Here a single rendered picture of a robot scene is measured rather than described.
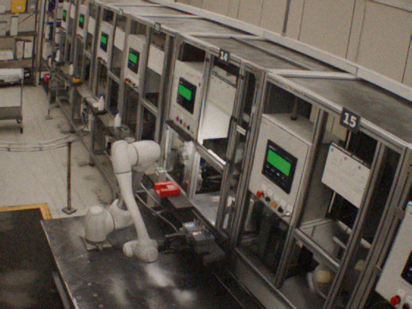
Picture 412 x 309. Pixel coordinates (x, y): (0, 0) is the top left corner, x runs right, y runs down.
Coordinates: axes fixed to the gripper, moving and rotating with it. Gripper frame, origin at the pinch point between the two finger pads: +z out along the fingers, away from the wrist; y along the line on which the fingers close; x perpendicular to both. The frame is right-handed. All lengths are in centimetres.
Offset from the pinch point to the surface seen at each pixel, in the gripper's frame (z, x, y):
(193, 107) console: 23, 56, 68
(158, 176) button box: 11, 73, 9
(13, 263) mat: -106, 115, -89
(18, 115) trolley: -66, 428, -62
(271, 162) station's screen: 23, -37, 69
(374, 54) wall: 378, 213, 91
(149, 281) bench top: -25.9, -6.9, -22.3
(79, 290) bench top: -73, -6, -23
